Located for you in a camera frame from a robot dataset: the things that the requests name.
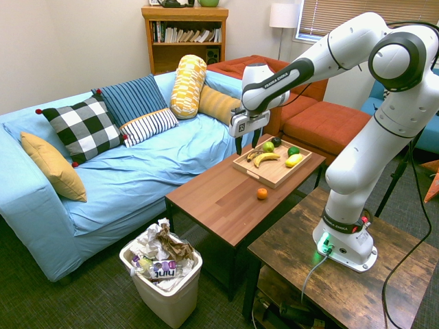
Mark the white navy striped pillow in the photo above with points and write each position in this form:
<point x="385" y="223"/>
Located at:
<point x="149" y="126"/>

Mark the dark avocado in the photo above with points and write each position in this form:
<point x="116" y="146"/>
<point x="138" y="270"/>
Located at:
<point x="276" y="141"/>

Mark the mustard striped pillow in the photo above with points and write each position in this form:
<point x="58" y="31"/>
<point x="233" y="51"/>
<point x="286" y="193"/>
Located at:
<point x="217" y="104"/>

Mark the black white checkered pillow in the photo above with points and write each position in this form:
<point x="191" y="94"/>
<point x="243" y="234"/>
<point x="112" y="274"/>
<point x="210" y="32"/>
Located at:
<point x="82" y="128"/>

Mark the wooden window blinds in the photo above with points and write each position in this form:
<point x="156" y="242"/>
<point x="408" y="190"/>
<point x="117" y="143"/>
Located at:
<point x="343" y="13"/>

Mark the large yellow banana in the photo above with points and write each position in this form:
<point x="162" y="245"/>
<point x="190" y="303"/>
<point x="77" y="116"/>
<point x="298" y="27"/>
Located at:
<point x="264" y="158"/>

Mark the hint water bottle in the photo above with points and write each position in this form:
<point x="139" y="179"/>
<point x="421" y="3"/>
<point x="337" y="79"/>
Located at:
<point x="161" y="268"/>

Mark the small browned banana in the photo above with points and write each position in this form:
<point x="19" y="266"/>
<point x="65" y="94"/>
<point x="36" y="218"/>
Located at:
<point x="251" y="155"/>

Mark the black item under side table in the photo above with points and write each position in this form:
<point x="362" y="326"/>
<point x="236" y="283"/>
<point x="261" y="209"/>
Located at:
<point x="296" y="311"/>

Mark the black object on bookshelf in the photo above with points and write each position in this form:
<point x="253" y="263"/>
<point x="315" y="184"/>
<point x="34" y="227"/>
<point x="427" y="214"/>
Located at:
<point x="173" y="3"/>

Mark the wooden bookshelf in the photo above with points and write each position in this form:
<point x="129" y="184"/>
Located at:
<point x="171" y="56"/>

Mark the orange triangular object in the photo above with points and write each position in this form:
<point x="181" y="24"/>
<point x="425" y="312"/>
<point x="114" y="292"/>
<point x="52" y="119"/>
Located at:
<point x="433" y="185"/>

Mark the orange sectional sofa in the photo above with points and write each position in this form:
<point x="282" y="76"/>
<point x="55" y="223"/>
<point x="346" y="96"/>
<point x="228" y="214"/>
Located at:
<point x="322" y="125"/>

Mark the brown crumpled paper bag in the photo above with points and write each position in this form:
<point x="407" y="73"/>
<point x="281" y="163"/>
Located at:
<point x="175" y="248"/>

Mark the plain mustard pillow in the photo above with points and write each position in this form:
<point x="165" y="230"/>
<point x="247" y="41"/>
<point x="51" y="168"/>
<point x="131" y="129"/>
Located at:
<point x="55" y="168"/>

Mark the small black speaker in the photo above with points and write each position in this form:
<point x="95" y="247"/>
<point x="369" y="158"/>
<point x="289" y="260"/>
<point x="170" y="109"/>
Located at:
<point x="212" y="55"/>

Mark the rustic dark wood side table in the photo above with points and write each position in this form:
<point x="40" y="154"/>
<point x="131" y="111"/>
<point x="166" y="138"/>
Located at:
<point x="343" y="294"/>

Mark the green apple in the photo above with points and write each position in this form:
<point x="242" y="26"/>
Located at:
<point x="268" y="147"/>

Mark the row of books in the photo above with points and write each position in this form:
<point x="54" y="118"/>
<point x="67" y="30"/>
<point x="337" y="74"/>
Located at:
<point x="187" y="35"/>

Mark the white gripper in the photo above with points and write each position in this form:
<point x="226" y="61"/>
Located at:
<point x="248" y="121"/>

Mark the blue striped pillow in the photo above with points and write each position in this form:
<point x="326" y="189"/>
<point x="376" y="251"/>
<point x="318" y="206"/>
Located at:
<point x="132" y="97"/>

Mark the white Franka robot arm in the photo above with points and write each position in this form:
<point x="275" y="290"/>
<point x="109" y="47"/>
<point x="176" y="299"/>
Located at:
<point x="360" y="154"/>

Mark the yellow patterned bolster pillow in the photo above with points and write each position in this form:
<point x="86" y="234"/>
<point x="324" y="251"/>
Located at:
<point x="188" y="85"/>

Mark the white crumpled paper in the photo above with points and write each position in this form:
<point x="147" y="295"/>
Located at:
<point x="147" y="241"/>

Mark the light wooden tray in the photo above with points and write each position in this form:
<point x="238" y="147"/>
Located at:
<point x="274" y="173"/>

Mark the white shade floor lamp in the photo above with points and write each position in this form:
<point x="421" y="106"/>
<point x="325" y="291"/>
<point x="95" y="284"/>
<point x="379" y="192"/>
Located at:
<point x="284" y="15"/>

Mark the orange tangerine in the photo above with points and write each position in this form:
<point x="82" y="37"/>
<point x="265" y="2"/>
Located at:
<point x="262" y="194"/>

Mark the black tripod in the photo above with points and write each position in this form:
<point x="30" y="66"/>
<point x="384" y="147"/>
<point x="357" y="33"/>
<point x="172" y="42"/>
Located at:
<point x="394" y="181"/>

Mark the reddish wooden coffee table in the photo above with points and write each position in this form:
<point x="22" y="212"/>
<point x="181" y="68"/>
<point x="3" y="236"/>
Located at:
<point x="219" y="205"/>

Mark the green lime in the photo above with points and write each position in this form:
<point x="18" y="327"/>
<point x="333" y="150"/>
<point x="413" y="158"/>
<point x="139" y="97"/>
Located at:
<point x="293" y="151"/>

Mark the green bowl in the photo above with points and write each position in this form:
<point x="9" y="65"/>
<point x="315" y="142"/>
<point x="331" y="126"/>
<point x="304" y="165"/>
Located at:
<point x="208" y="2"/>

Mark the light blue sofa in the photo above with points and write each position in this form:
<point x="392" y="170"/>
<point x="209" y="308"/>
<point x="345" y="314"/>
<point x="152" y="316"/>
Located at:
<point x="137" y="178"/>

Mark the yellow lemon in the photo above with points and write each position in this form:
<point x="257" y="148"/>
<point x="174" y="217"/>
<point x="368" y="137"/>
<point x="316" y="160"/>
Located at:
<point x="293" y="160"/>

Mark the cream plastic trash bin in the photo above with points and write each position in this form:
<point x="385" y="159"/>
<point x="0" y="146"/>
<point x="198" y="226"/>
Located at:
<point x="175" y="301"/>

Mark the teal chair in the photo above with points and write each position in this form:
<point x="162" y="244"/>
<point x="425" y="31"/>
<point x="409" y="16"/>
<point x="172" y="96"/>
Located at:
<point x="428" y="137"/>

